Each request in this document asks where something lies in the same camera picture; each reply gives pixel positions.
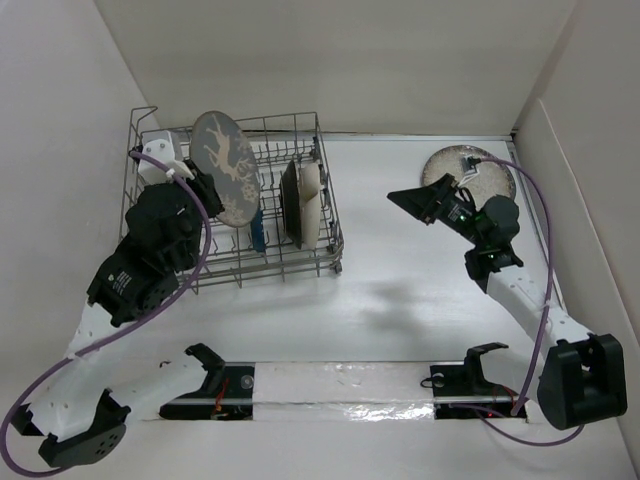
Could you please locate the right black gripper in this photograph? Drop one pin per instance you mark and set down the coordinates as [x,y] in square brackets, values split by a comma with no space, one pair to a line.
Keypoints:
[422,201]

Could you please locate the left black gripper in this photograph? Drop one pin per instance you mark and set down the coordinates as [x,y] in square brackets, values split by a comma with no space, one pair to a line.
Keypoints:
[205,184]

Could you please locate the grey plate with deer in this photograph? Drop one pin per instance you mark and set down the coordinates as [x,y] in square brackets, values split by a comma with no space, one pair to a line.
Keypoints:
[220,148]

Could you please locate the speckled beige round plate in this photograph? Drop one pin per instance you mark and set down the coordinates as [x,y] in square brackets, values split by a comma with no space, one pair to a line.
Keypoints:
[493,179]

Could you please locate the dark blue plate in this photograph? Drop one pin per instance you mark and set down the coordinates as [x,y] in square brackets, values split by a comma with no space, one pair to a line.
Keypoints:
[257,233]

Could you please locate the cream plate with metallic rim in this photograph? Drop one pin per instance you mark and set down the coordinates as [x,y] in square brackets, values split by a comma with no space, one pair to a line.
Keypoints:
[290,202]

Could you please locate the cream three-section divided plate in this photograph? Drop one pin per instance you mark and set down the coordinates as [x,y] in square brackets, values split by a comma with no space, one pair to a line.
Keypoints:
[310,187]

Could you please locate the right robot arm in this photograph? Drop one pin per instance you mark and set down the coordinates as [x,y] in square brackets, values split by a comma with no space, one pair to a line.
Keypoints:
[575,376]

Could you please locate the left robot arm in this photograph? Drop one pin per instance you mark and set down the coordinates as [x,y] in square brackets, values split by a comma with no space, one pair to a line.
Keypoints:
[80,417]

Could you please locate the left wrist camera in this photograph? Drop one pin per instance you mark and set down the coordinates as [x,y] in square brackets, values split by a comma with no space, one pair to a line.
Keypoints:
[165,147]

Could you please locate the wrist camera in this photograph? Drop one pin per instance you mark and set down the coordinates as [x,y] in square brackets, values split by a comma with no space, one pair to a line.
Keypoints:
[165,147]
[469,165]

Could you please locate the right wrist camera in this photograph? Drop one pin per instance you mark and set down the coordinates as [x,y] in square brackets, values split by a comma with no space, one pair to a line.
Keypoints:
[469,165]

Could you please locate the grey wire dish rack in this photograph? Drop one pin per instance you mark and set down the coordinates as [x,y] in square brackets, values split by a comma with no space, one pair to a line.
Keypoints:
[278,140]

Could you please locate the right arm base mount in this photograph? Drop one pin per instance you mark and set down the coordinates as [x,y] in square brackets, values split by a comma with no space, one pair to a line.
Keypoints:
[484,384]

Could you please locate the metal rail bar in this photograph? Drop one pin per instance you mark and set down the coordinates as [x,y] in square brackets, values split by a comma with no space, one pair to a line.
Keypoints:
[340,397]

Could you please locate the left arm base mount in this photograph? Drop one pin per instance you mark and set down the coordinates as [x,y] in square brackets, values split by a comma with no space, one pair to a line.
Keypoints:
[226,393]

